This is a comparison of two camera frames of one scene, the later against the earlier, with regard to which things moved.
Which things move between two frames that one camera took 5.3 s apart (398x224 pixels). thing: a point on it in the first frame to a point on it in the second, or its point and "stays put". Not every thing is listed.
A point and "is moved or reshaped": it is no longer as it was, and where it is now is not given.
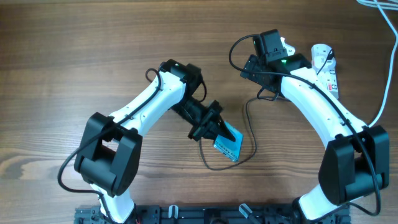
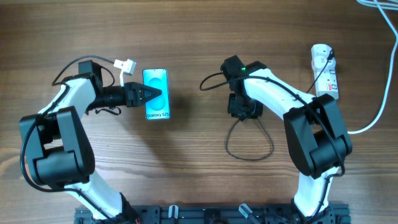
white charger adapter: (319, 54) stays put
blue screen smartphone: (229, 148) is moved or reshaped
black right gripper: (252, 63) to (232, 108)
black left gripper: (209, 123) to (132, 94)
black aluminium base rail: (206, 214) stays put
